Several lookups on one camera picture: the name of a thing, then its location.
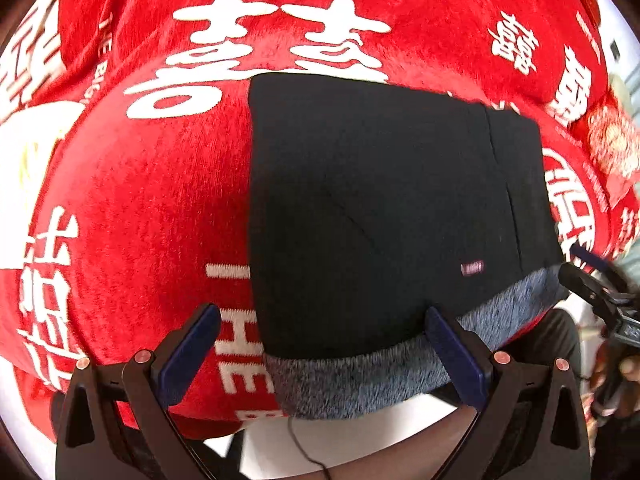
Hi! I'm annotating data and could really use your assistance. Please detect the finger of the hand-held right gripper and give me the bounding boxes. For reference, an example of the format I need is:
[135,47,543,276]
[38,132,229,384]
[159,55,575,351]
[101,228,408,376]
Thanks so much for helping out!
[570,243,632,291]
[558,262,626,317]

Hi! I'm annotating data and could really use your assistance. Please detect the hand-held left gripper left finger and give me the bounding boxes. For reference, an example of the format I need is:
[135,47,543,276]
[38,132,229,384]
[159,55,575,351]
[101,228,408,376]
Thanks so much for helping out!
[55,303,222,480]

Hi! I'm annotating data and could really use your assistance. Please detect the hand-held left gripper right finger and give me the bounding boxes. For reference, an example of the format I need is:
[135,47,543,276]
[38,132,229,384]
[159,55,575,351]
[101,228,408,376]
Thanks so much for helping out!
[424,305,594,480]

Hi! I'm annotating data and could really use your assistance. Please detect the black pants with patterned band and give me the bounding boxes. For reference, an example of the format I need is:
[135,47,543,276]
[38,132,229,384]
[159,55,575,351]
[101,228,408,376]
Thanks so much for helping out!
[248,72,572,421]

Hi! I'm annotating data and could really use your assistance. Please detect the dark furniture leg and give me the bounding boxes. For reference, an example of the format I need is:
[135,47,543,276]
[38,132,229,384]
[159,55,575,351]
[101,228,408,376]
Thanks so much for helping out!
[227,429,251,468]

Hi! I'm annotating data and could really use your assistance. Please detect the red printed pillow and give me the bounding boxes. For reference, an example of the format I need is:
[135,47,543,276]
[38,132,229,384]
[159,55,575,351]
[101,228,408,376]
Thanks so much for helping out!
[582,80,640,198]

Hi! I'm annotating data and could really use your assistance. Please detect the red printed blanket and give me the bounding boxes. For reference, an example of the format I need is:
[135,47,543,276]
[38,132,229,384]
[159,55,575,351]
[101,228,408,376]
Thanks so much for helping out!
[0,0,640,443]

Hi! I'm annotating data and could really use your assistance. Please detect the black cable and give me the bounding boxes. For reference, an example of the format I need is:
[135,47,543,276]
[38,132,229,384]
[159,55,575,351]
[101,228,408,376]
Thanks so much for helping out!
[287,416,332,480]

